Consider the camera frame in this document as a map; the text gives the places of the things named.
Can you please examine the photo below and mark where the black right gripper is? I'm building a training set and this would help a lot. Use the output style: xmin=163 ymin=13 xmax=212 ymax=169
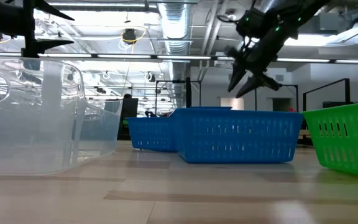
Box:
xmin=224 ymin=28 xmax=295 ymax=98

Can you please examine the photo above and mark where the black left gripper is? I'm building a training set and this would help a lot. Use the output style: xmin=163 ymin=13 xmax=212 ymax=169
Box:
xmin=0 ymin=0 xmax=75 ymax=58

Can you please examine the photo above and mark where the blue plastic basket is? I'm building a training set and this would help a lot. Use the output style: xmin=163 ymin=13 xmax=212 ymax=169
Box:
xmin=126 ymin=116 xmax=180 ymax=153
xmin=170 ymin=106 xmax=305 ymax=165

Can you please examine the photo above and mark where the long ceiling light strip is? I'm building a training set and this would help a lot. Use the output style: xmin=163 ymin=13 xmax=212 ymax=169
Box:
xmin=0 ymin=52 xmax=358 ymax=64

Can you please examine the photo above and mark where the black metal rack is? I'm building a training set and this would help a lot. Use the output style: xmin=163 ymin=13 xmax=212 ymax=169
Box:
xmin=302 ymin=78 xmax=357 ymax=113

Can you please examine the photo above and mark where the clear plastic bin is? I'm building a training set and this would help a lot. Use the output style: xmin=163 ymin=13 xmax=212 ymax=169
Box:
xmin=0 ymin=57 xmax=89 ymax=176
xmin=78 ymin=98 xmax=124 ymax=158

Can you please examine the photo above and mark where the black panel stand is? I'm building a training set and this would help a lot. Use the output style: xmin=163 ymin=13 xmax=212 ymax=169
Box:
xmin=117 ymin=93 xmax=139 ymax=141

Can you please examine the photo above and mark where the green plastic basket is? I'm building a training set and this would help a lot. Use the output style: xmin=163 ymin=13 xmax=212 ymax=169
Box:
xmin=301 ymin=100 xmax=358 ymax=180

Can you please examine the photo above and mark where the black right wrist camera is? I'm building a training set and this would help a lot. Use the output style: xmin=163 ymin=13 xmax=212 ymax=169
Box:
xmin=236 ymin=7 xmax=267 ymax=39

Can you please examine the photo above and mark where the black ceiling device yellow cable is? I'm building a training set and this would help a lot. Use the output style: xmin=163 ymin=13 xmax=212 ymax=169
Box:
xmin=120 ymin=27 xmax=140 ymax=45

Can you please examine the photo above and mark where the silver ventilation duct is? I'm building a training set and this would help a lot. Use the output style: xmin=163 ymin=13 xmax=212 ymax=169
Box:
xmin=157 ymin=0 xmax=196 ymax=106

